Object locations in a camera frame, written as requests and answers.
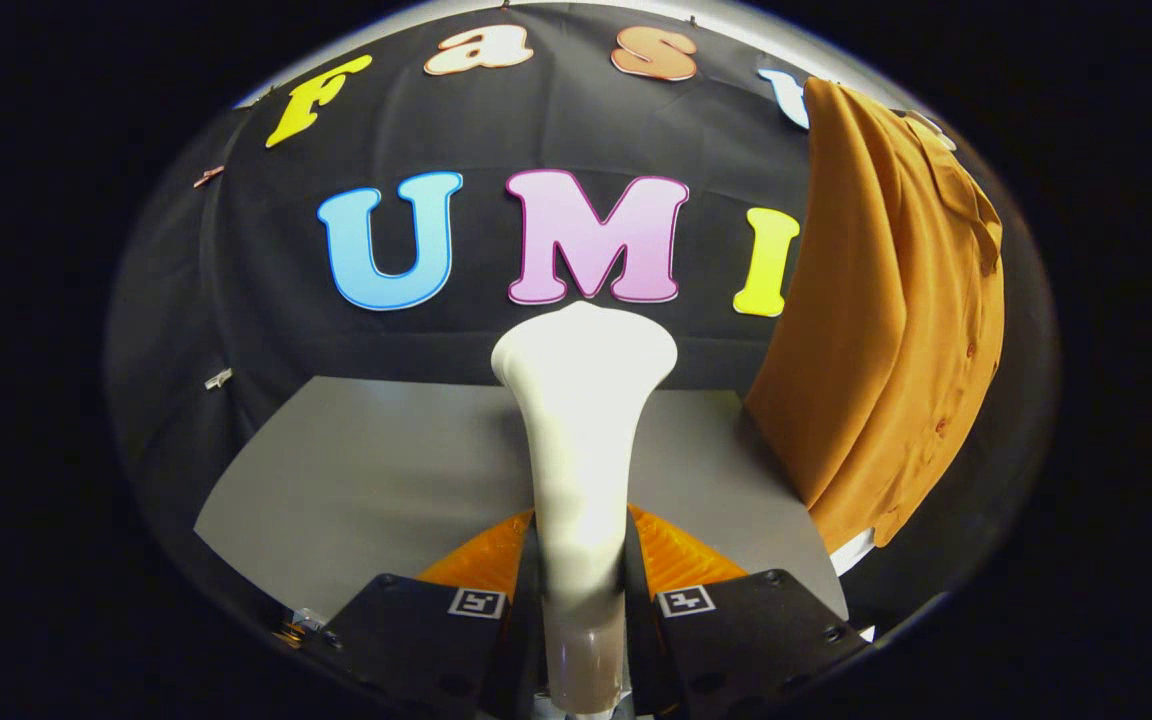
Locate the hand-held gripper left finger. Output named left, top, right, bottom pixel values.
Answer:
left=321, top=510, right=542, bottom=720

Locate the orange button-up shirt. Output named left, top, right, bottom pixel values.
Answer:
left=744, top=77, right=1007, bottom=554

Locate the black backdrop cloth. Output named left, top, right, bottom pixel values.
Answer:
left=104, top=0, right=1062, bottom=641

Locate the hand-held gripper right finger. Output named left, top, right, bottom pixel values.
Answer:
left=624, top=503, right=877, bottom=720

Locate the white garment steamer head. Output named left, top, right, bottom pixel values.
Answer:
left=491, top=300, right=679, bottom=716

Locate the white inner garment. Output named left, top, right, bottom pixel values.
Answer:
left=829, top=528, right=877, bottom=578

